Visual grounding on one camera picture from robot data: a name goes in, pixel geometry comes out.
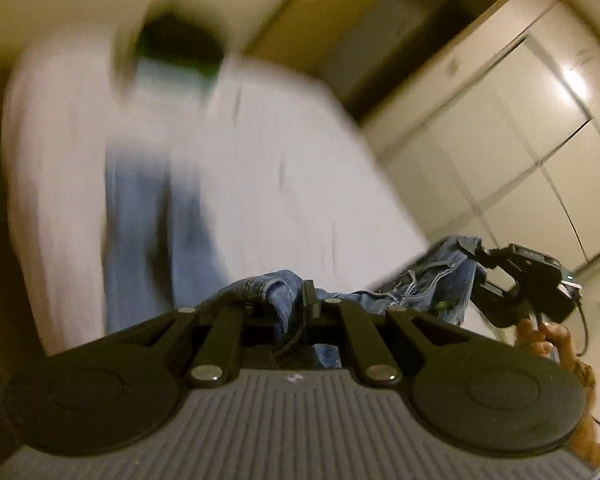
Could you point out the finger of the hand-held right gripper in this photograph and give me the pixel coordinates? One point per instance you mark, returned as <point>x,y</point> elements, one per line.
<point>480,251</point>
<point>495,302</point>

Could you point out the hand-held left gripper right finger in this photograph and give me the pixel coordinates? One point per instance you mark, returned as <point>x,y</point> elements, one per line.
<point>309,307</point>

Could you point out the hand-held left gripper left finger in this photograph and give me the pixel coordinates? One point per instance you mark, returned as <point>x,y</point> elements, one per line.
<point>224,332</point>

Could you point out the blue denim jeans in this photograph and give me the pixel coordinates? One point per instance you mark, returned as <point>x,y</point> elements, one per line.
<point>430,282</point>

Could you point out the person's right forearm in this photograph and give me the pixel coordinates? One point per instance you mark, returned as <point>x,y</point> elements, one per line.
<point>587,410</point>

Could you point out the person's right hand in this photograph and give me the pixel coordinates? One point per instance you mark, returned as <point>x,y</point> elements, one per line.
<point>547,342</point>

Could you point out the cream wardrobe with sliding doors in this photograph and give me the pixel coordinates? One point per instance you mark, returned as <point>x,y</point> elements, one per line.
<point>505,135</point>

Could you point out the bed with white sheet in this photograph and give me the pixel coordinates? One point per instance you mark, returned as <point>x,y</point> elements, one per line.
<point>280,160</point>

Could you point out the green folded cloth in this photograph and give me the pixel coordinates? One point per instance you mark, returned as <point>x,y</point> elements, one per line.
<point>180,42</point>

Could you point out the wooden door frame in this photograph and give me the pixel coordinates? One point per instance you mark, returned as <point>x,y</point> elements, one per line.
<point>300,25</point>

